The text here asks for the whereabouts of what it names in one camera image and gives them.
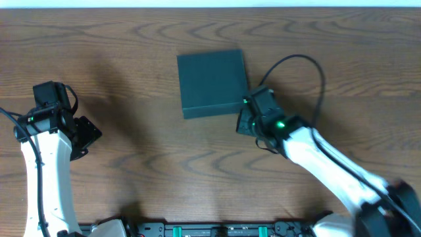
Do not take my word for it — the black box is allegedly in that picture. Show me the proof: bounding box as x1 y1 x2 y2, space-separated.
177 49 248 119

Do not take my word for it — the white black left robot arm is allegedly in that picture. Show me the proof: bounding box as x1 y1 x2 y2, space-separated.
14 103 102 236

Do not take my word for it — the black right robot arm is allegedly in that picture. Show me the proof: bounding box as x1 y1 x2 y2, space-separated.
236 108 420 236

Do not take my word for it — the black mounting rail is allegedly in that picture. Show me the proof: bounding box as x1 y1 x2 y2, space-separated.
134 221 314 237

